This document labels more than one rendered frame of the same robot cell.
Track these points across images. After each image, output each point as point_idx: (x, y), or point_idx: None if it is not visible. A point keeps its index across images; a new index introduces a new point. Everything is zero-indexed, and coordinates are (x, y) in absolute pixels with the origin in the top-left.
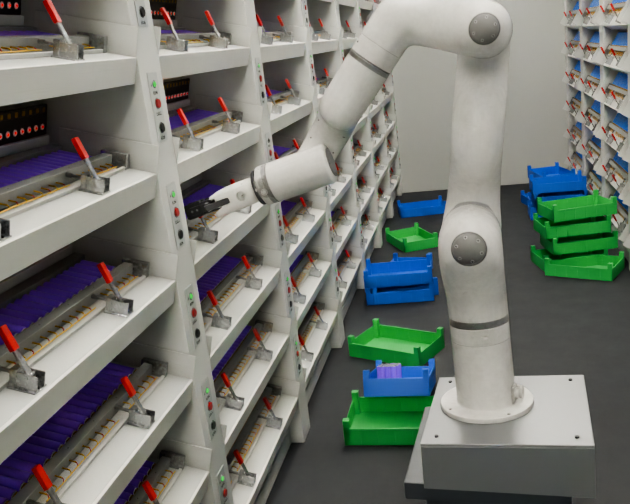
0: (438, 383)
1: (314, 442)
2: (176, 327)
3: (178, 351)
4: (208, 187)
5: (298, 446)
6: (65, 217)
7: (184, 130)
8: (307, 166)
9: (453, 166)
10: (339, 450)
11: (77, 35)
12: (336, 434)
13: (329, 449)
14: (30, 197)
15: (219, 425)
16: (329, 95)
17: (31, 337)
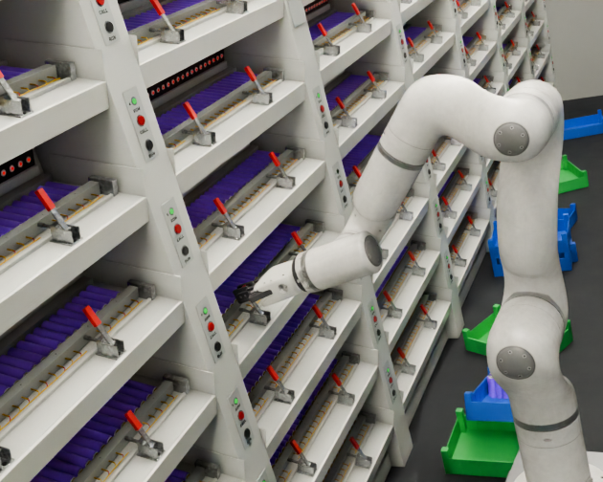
0: (517, 456)
1: (414, 468)
2: (222, 434)
3: (228, 455)
4: (276, 230)
5: (397, 471)
6: (72, 410)
7: (229, 208)
8: (346, 261)
9: (502, 261)
10: (438, 480)
11: (85, 186)
12: (438, 458)
13: (429, 477)
14: (46, 380)
15: None
16: (360, 190)
17: None
